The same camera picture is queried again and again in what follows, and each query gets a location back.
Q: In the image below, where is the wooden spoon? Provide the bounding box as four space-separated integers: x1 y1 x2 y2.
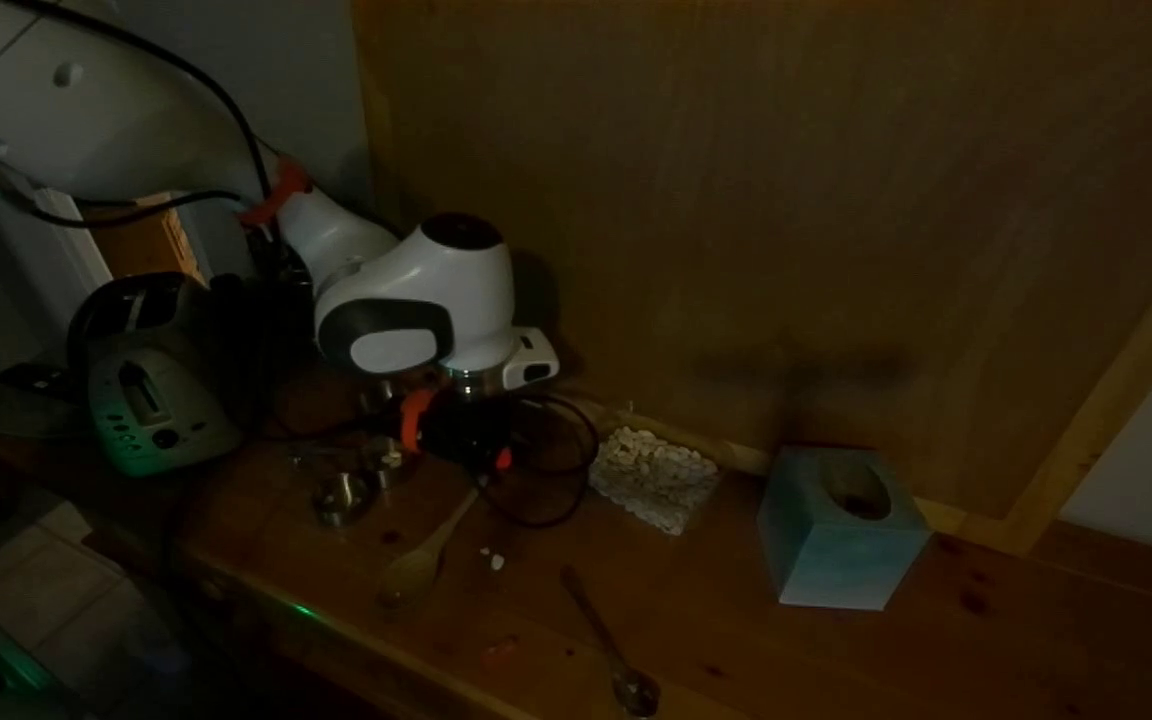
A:
379 485 486 608

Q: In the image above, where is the white rail edge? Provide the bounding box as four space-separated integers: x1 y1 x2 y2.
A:
349 0 1152 560

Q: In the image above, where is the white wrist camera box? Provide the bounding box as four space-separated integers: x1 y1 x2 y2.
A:
498 324 565 396

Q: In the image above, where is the silver toaster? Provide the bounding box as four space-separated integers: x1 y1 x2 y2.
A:
65 269 270 485

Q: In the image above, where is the small metal measuring cup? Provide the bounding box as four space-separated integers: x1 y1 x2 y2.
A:
373 439 417 491

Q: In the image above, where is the medium metal measuring cup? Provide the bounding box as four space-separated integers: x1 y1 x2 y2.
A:
311 459 377 534

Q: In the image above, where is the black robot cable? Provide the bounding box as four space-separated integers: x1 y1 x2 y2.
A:
0 0 603 534

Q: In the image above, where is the blue tissue box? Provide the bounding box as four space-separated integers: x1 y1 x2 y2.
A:
751 446 934 616

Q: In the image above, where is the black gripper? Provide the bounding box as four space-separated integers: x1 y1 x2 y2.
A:
405 378 525 470

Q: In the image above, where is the white patterned plastic packet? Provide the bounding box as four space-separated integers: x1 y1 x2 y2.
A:
588 423 722 542

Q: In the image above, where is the metal spoon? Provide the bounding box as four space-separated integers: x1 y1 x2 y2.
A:
557 563 662 720

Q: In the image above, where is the large metal measuring cup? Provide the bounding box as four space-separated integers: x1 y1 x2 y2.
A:
357 394 413 466

